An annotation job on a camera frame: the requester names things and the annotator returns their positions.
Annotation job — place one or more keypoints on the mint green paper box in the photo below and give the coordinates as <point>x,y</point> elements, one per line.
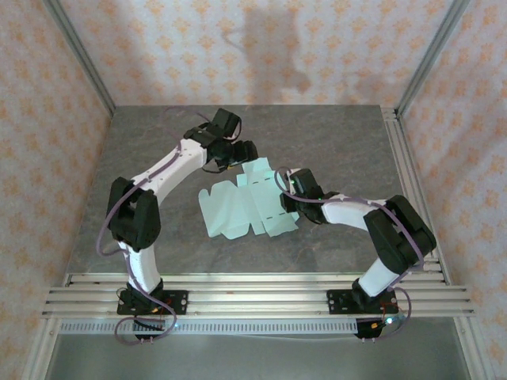
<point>245,210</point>

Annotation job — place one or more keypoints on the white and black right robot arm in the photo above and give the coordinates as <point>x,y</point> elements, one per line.
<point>400,233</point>

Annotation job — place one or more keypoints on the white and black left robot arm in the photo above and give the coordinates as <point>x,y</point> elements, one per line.
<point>138,213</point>

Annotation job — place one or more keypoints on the grey metal lower panel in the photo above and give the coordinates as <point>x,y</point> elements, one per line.
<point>253,360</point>

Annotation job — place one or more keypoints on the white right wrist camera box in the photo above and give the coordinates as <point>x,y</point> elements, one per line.
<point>289,172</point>

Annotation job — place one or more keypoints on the narrow aluminium base rail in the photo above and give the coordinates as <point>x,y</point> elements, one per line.
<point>257,279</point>

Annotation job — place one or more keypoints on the aluminium side rail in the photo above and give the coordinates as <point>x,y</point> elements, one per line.
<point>400,158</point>

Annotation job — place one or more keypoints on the wide aluminium base rail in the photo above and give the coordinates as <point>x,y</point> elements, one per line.
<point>257,302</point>

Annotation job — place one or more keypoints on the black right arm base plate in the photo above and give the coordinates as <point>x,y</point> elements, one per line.
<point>336,302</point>

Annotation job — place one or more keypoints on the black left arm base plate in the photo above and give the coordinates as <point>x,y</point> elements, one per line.
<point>178,302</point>

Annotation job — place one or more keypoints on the aluminium corner post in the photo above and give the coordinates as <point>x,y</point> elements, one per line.
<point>79,55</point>
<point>433,55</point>

